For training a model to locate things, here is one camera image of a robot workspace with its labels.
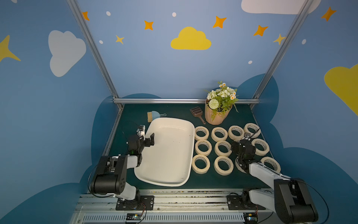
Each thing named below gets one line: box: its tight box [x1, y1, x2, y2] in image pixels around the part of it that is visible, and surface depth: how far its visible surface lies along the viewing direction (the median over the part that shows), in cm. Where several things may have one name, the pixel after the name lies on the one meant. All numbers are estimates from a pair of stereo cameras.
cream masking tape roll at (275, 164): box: [260, 156, 282, 174], surface depth 90 cm
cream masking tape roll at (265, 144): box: [251, 138, 270, 156], surface depth 97 cm
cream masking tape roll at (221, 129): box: [211, 126, 228, 142], surface depth 103 cm
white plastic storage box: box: [134, 117, 196, 187], surface depth 94 cm
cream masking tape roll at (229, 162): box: [213, 155, 235, 176], surface depth 88 cm
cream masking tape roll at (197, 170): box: [191, 154, 211, 175], surface depth 87 cm
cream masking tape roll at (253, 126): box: [243, 122, 262, 139], surface depth 107 cm
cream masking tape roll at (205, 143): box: [194, 139, 213, 156], surface depth 96 cm
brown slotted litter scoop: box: [190, 106, 207, 125], surface depth 117 cm
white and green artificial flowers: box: [204, 81, 240, 121], surface depth 89 cm
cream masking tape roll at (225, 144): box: [214, 140, 233, 157], surface depth 95 cm
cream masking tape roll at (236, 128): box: [227, 125, 245, 141], surface depth 106 cm
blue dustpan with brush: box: [147, 111, 167, 123], surface depth 117 cm
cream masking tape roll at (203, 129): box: [194, 126, 210, 140], surface depth 103 cm
